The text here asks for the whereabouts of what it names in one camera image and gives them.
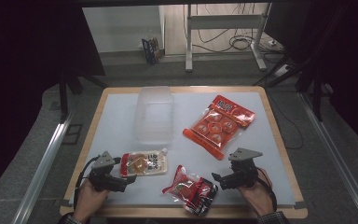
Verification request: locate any beige snack pouch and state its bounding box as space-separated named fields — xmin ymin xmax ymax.
xmin=119 ymin=147 xmax=169 ymax=178

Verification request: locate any black floor cable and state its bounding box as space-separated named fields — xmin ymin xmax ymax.
xmin=268 ymin=92 xmax=305 ymax=150

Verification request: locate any white metal stand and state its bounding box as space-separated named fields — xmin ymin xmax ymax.
xmin=184 ymin=3 xmax=272 ymax=74

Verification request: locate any dark curtain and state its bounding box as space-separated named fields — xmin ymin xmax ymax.
xmin=263 ymin=0 xmax=358 ymax=158
xmin=0 ymin=0 xmax=106 ymax=202

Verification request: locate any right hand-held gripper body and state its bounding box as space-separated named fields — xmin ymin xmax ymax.
xmin=227 ymin=147 xmax=264 ymax=189

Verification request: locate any bundle of black floor cables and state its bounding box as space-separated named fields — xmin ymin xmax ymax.
xmin=191 ymin=3 xmax=285 ymax=54

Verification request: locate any clear plastic container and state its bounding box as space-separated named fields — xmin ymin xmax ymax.
xmin=133 ymin=86 xmax=175 ymax=147

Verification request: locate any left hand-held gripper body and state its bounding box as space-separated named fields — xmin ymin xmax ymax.
xmin=88 ymin=150 xmax=129 ymax=192

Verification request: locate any left hand-held gripper cable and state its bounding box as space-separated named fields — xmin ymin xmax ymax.
xmin=73 ymin=156 xmax=101 ymax=210

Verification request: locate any black stand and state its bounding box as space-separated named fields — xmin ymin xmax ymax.
xmin=58 ymin=69 xmax=109 ymax=123
xmin=253 ymin=54 xmax=335 ymax=123

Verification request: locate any person's left hand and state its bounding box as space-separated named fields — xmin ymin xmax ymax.
xmin=73 ymin=178 xmax=110 ymax=223

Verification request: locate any white power strip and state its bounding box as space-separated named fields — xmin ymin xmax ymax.
xmin=272 ymin=63 xmax=291 ymax=77

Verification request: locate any person's right hand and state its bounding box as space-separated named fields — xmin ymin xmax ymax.
xmin=237 ymin=167 xmax=277 ymax=217

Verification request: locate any large red snack bag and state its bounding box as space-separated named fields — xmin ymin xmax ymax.
xmin=182 ymin=94 xmax=256 ymax=161

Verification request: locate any hand-held gripper cable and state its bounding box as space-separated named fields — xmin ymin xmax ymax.
xmin=255 ymin=167 xmax=279 ymax=213
xmin=73 ymin=156 xmax=101 ymax=210

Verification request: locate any aluminium rail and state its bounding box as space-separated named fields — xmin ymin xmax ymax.
xmin=297 ymin=92 xmax=358 ymax=224
xmin=11 ymin=110 xmax=76 ymax=224

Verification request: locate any right hand-held gripper cable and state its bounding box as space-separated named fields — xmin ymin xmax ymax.
xmin=255 ymin=167 xmax=279 ymax=213

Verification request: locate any red and black snack packet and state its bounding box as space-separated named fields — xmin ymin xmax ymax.
xmin=161 ymin=164 xmax=219 ymax=217

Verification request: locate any white table mat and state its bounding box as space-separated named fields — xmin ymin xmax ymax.
xmin=68 ymin=91 xmax=296 ymax=208

